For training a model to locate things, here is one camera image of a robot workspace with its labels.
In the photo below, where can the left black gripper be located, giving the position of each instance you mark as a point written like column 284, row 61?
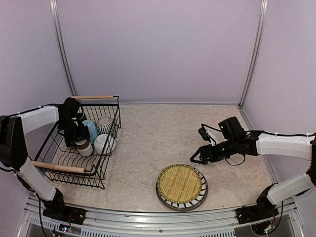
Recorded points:
column 84, row 134

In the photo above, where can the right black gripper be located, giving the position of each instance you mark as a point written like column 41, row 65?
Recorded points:
column 204, row 150

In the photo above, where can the white brown ceramic cup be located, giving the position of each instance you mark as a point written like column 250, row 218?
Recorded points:
column 84, row 148

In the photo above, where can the yellow woven bamboo mat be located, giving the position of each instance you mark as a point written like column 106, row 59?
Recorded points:
column 179, row 183

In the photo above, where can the black white striped plate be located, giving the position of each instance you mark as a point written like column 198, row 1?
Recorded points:
column 201, row 187

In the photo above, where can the grey deer pattern plate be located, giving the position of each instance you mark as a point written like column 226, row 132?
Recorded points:
column 205, row 197

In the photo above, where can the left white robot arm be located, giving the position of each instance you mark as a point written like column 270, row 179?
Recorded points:
column 14, row 154

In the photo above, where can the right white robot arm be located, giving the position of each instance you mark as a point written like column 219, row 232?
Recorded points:
column 261, row 143

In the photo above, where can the dark navy cup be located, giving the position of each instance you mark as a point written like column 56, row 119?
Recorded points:
column 80, row 117

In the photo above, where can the light blue faceted cup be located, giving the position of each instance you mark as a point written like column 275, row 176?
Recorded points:
column 93, row 131

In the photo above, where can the striped ceramic bowl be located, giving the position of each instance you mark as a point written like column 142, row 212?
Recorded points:
column 105, row 125

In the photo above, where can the white ceramic bowl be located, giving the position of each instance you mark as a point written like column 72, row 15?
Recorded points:
column 104, row 144

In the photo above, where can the black wire dish rack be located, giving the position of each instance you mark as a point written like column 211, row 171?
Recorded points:
column 65, row 165

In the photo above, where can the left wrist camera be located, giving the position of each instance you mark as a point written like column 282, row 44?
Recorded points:
column 68, row 109

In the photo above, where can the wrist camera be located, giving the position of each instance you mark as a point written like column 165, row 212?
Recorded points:
column 230, row 128
column 68, row 109

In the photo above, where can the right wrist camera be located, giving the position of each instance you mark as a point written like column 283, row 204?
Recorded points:
column 230, row 128

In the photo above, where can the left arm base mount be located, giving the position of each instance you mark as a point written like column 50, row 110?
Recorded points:
column 69, row 214

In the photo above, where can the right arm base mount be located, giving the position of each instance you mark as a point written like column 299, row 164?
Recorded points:
column 253, row 213

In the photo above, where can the front aluminium rail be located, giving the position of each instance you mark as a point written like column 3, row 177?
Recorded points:
column 112, row 223

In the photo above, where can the left aluminium frame post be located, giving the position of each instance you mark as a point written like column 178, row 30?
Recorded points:
column 61, row 47

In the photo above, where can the aluminium frame post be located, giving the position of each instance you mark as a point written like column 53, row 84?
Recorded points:
column 61, row 47
column 255, row 52

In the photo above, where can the right aluminium frame post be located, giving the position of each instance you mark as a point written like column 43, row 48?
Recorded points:
column 255, row 52

